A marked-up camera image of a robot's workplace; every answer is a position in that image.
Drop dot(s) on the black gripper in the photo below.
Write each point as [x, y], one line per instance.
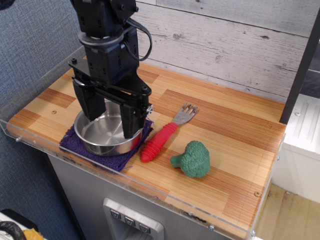
[109, 72]

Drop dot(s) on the silver metal pan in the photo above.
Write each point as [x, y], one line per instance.
[104, 136]

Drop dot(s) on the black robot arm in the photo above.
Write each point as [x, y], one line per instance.
[102, 18]

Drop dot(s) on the purple towel cloth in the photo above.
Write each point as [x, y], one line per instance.
[73, 143]

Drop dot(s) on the clear acrylic table guard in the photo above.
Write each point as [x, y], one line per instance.
[243, 129]

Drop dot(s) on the green toy broccoli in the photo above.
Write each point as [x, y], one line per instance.
[194, 162]

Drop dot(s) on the silver dispenser button panel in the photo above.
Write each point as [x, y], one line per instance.
[128, 224]

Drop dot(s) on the black and yellow bag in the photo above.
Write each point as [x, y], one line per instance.
[14, 226]

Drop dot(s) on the white appliance at right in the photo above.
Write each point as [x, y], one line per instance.
[297, 168]

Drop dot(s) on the red handled fork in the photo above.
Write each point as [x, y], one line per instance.
[155, 144]

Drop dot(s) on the black right frame post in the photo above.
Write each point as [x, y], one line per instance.
[302, 70]

